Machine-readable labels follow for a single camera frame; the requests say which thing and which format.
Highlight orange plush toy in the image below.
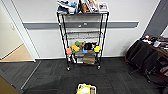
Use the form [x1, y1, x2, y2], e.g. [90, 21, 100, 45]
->
[81, 2, 90, 14]

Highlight pink orange toy block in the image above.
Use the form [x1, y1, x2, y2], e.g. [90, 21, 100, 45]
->
[66, 47, 73, 56]

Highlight small things on cart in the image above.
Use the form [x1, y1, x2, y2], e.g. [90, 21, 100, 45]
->
[139, 34, 168, 50]

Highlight black white packet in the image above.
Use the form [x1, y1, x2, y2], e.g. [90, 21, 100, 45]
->
[68, 54, 77, 64]

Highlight white bowl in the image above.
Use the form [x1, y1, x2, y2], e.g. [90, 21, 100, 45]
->
[67, 8, 76, 15]

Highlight yellow orange toy block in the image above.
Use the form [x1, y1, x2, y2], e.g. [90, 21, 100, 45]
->
[70, 44, 81, 54]

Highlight blue plush toy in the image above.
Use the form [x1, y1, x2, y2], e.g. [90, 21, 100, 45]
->
[69, 1, 79, 14]

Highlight black wire shelf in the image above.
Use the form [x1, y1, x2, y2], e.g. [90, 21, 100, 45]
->
[55, 10, 110, 72]

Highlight black standing packet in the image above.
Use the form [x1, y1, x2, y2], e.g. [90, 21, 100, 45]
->
[77, 0, 84, 14]

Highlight small blue toy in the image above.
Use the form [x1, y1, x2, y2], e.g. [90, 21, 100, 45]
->
[82, 49, 89, 54]

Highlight white door frame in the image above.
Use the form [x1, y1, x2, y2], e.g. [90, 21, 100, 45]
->
[0, 0, 42, 63]

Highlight yellow toy with blue base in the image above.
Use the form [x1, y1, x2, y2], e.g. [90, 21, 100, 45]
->
[93, 45, 102, 54]

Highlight small white box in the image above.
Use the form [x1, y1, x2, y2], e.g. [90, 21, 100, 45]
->
[75, 54, 84, 64]

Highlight tan plush toy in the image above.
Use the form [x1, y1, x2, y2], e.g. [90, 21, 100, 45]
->
[78, 41, 86, 50]

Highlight dark blue cloth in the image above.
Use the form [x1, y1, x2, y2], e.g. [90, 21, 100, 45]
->
[56, 6, 70, 15]

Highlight green toy block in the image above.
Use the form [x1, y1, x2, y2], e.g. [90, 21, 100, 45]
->
[73, 40, 81, 47]

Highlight white box with photo print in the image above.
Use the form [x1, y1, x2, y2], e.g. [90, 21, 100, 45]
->
[97, 2, 110, 14]

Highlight large brown cardboard box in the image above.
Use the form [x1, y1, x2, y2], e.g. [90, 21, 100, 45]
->
[82, 50, 97, 65]

